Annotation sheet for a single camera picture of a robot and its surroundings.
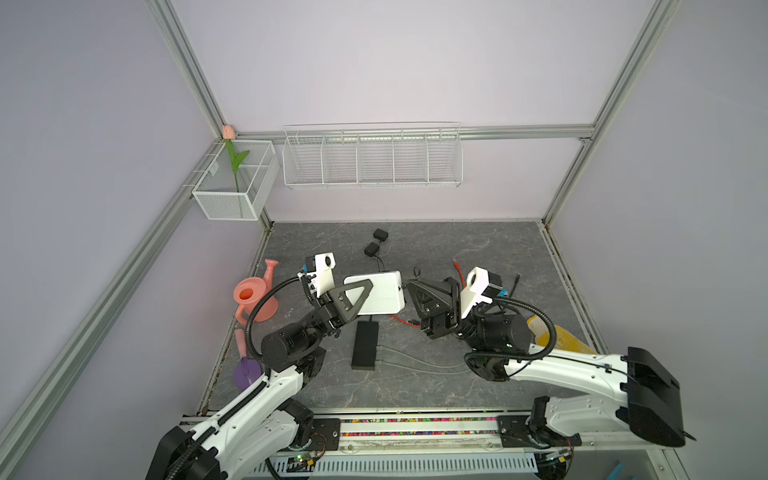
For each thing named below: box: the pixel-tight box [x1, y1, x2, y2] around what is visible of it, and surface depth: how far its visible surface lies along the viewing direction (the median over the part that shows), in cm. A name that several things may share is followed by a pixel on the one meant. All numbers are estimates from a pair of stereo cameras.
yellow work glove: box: [527, 315, 597, 354], surface depth 91 cm
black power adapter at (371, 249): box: [364, 242, 380, 257], surface depth 114 cm
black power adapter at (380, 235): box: [373, 228, 389, 243], surface depth 118 cm
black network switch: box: [351, 321, 379, 371], surface depth 88 cm
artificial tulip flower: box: [222, 124, 250, 193], surface depth 92 cm
